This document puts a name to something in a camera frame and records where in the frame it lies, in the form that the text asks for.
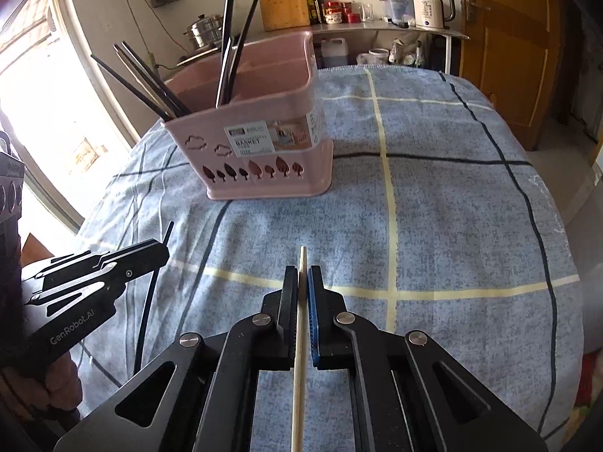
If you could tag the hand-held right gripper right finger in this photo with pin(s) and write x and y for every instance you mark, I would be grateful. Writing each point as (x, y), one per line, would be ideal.
(314, 315)

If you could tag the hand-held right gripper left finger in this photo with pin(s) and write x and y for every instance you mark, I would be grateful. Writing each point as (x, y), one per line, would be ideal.
(289, 301)

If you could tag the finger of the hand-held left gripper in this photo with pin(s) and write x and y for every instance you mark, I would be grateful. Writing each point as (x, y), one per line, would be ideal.
(80, 259)
(136, 263)

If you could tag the light wooden chopstick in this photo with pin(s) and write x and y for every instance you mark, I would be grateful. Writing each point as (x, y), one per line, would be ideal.
(297, 362)

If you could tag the black chopstick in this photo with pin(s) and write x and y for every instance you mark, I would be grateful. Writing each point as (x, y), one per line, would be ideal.
(249, 19)
(127, 85)
(228, 19)
(158, 77)
(147, 320)

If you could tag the silver metal chopstick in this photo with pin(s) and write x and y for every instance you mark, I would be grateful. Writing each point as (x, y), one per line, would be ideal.
(229, 63)
(141, 80)

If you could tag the pink plastic utensil basket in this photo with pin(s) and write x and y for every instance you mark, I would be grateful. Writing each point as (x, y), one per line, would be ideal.
(301, 80)

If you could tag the person's left hand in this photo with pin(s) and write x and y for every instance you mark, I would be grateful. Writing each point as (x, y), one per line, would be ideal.
(61, 386)

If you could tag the bright window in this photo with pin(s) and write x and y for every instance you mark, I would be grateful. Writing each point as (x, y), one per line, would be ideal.
(47, 103)

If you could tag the blue-grey plaid blanket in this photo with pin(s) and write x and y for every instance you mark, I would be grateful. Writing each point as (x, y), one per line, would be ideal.
(447, 221)

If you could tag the steel steamer pot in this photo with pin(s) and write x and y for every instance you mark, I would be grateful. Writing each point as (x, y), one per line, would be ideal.
(205, 33)

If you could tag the translucent plastic jug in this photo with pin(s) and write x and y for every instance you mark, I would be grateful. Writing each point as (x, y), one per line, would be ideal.
(334, 54)

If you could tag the small white bucket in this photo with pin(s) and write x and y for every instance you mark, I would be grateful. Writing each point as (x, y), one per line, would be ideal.
(378, 56)

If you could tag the white printed bag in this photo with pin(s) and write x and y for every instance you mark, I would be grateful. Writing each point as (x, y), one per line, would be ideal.
(407, 54)

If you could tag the red patterned jar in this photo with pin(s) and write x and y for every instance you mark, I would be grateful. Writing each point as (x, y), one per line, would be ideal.
(333, 16)

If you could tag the red tin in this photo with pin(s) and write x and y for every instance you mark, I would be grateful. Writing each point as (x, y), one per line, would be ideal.
(351, 16)

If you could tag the dark oil bottle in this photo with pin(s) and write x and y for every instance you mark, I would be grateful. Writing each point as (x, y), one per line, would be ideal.
(319, 7)
(310, 9)

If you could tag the glass mug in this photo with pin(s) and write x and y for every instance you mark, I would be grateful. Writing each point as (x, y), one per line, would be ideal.
(367, 12)

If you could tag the water filter pitcher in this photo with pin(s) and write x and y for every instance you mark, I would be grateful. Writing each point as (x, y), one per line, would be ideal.
(395, 9)

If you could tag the wooden door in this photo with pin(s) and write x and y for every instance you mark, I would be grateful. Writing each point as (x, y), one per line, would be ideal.
(509, 56)

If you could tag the electric kettle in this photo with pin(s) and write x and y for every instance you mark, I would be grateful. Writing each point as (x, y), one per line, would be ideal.
(431, 9)

